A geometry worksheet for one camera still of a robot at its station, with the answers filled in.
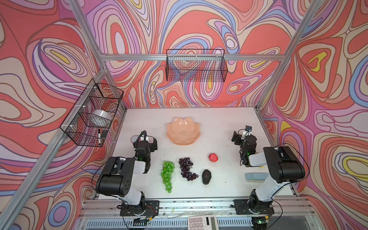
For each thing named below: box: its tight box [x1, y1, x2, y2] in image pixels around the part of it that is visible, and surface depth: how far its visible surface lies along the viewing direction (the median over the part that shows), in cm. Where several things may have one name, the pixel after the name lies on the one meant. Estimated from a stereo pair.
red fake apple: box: [208, 152, 219, 163], surface depth 90 cm
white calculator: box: [187, 214, 219, 230], surface depth 69 cm
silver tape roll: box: [91, 109, 112, 122], surface depth 74 cm
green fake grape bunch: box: [161, 160, 175, 194], surface depth 83 cm
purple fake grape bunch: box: [178, 157, 199, 182], surface depth 85 cm
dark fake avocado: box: [201, 169, 212, 185], surface depth 82 cm
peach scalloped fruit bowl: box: [166, 116, 201, 146], surface depth 107 cm
